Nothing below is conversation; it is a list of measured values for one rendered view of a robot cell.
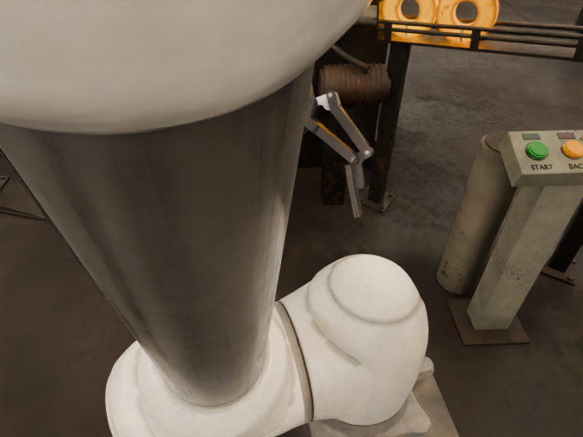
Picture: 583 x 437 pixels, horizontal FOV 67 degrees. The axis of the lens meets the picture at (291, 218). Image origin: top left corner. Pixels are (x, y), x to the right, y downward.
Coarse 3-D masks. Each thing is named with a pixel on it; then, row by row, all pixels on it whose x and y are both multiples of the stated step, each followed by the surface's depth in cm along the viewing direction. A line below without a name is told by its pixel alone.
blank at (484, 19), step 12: (444, 0) 118; (456, 0) 116; (468, 0) 115; (480, 0) 113; (492, 0) 112; (444, 12) 119; (480, 12) 115; (492, 12) 113; (468, 24) 119; (480, 24) 116; (492, 24) 115
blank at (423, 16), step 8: (384, 0) 126; (392, 0) 125; (400, 0) 124; (416, 0) 121; (424, 0) 120; (432, 0) 119; (384, 8) 127; (392, 8) 126; (400, 8) 127; (424, 8) 122; (432, 8) 120; (384, 16) 129; (392, 16) 128; (400, 16) 127; (424, 16) 123; (432, 16) 122; (392, 24) 129; (392, 32) 130; (400, 32) 129
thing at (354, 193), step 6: (348, 168) 57; (348, 174) 57; (348, 180) 57; (348, 186) 57; (354, 186) 57; (354, 192) 57; (354, 198) 57; (354, 204) 57; (360, 204) 60; (354, 210) 57; (360, 210) 59; (354, 216) 57
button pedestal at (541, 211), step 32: (512, 160) 91; (544, 160) 89; (576, 160) 89; (544, 192) 93; (576, 192) 94; (512, 224) 105; (544, 224) 100; (512, 256) 107; (544, 256) 107; (480, 288) 123; (512, 288) 115; (480, 320) 124; (512, 320) 125
